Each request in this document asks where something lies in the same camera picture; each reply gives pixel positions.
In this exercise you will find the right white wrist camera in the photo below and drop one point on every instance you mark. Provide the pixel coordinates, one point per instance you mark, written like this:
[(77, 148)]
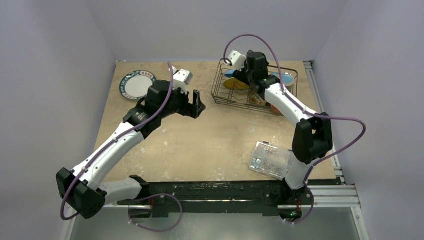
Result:
[(236, 60)]

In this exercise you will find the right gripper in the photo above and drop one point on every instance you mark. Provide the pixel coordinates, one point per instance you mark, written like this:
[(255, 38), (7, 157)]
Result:
[(244, 75)]

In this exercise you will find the orange cup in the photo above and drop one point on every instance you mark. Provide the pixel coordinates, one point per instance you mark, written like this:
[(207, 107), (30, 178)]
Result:
[(274, 109)]

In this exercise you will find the yellow green-rimmed plate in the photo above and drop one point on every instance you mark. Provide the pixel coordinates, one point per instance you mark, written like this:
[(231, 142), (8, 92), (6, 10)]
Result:
[(235, 84)]

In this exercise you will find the blue butterfly mug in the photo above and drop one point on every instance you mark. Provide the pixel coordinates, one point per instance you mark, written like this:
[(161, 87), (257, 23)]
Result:
[(288, 79)]

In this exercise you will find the light blue plate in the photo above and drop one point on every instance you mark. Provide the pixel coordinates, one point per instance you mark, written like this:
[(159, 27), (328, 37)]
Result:
[(231, 73)]

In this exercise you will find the black base frame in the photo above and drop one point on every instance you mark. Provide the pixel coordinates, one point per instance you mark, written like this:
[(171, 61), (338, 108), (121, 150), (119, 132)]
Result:
[(270, 198)]

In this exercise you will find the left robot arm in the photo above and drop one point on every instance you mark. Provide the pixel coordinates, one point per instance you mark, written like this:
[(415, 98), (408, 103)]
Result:
[(83, 187)]

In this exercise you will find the black wire dish rack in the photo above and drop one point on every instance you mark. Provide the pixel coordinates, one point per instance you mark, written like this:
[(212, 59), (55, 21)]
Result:
[(227, 90)]

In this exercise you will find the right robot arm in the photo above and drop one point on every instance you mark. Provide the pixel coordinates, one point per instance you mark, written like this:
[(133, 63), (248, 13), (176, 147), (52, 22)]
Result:
[(271, 89)]

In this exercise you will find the white plate dark-green rim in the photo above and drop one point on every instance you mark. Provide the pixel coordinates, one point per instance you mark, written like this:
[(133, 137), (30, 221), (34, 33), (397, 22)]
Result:
[(135, 84)]

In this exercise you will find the beige floral bowl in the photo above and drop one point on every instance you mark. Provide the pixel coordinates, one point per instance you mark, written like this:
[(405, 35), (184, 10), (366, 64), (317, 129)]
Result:
[(257, 100)]

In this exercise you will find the aluminium rail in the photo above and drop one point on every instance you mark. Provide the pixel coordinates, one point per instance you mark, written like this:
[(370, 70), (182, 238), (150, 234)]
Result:
[(321, 123)]

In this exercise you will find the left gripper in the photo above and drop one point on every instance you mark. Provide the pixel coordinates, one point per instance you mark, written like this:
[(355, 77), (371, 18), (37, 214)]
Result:
[(188, 109)]

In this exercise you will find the clear plastic screw box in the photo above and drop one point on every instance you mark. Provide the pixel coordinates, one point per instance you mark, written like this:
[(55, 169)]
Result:
[(271, 161)]

